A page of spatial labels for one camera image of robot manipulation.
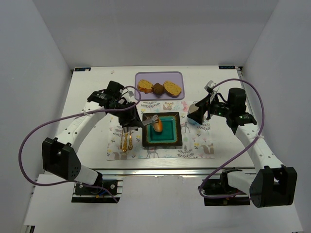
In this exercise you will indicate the orange glazed bread roll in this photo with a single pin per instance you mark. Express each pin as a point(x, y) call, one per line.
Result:
point(158, 126)

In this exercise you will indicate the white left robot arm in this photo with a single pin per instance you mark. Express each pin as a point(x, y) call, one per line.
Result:
point(60, 154)

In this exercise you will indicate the green black square plate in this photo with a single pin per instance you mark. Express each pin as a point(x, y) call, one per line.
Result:
point(171, 134)

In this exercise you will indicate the right blue table label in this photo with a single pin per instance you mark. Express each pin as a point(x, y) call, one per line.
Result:
point(226, 67)

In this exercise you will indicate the left blue table label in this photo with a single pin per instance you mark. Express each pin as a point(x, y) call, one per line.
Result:
point(82, 69)

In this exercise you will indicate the left yellow bread slice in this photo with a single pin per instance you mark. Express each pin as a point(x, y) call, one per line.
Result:
point(145, 86)

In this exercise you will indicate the animal print placemat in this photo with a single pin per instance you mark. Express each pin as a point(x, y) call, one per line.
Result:
point(196, 139)

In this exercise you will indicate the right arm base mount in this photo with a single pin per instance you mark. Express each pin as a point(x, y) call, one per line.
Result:
point(220, 187)

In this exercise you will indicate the yellow bread slice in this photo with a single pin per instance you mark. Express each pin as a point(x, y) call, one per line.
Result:
point(172, 89)
point(145, 86)

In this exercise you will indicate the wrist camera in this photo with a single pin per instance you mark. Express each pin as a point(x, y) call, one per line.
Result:
point(209, 86)
point(114, 89)

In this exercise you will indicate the silver serving tongs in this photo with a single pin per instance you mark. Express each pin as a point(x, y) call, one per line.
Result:
point(151, 120)

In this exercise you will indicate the brown chocolate bun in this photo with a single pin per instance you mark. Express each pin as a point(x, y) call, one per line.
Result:
point(158, 89)

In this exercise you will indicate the blue ceramic mug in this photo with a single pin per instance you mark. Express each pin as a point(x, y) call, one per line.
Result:
point(193, 106)

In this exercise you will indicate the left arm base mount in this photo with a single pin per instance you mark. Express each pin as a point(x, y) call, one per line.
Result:
point(110, 192)

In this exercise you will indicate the gold knife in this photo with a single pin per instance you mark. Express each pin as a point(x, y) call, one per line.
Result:
point(125, 143)

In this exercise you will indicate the gold fork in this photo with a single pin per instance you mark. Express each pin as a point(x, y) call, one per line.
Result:
point(130, 146)

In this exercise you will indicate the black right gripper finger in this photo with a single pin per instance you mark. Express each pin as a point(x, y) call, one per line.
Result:
point(196, 115)
point(202, 104)

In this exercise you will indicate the gold spoon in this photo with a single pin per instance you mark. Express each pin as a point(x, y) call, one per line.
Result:
point(121, 143)

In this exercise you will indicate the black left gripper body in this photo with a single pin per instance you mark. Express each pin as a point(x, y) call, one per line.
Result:
point(129, 122)

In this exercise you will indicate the blue table label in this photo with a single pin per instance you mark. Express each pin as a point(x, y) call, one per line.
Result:
point(82, 69)
point(226, 67)

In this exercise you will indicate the right yellow bread slice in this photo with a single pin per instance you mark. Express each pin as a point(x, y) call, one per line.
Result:
point(172, 89)

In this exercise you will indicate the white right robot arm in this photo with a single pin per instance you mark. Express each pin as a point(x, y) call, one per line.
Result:
point(273, 184)

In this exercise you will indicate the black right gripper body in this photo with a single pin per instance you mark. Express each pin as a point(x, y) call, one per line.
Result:
point(204, 111)

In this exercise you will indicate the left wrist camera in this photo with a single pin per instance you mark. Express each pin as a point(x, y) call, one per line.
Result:
point(114, 89)

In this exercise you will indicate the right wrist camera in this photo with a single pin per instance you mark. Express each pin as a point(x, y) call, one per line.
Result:
point(209, 86)

